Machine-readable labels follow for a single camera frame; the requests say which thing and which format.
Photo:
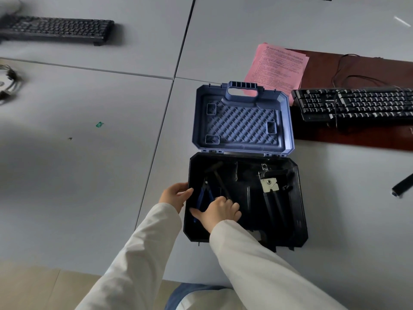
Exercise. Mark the black bar-shaped object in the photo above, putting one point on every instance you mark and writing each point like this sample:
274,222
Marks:
403,184

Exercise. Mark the white rounded object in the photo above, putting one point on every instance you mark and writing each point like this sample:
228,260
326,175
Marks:
8,3

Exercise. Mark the blue and black tool case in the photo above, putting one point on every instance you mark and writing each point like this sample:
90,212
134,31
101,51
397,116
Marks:
248,125

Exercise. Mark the person's left forearm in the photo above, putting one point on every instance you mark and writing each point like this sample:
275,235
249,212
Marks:
142,258

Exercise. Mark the black hammer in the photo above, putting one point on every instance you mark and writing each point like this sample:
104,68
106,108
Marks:
220,182

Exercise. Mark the black keyboard with white letters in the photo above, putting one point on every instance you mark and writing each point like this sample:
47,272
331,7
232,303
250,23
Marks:
371,104

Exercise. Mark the person's right hand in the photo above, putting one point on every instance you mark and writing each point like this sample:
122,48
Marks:
217,213

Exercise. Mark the person's right forearm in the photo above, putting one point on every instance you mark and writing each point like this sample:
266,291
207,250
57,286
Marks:
258,271

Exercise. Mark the person's left hand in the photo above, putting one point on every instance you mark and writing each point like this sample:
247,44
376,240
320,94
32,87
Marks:
172,194

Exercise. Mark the plain black keyboard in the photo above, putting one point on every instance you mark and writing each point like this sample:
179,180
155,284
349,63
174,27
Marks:
58,28

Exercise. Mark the person's left thumb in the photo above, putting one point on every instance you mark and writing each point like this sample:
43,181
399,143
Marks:
185,192

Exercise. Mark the person's right thumb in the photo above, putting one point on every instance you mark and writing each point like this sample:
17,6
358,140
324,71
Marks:
197,213

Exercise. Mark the brown desk mat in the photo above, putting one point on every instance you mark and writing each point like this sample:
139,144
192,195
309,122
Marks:
322,66

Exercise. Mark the pink printed paper sheet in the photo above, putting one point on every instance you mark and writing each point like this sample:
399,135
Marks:
277,66

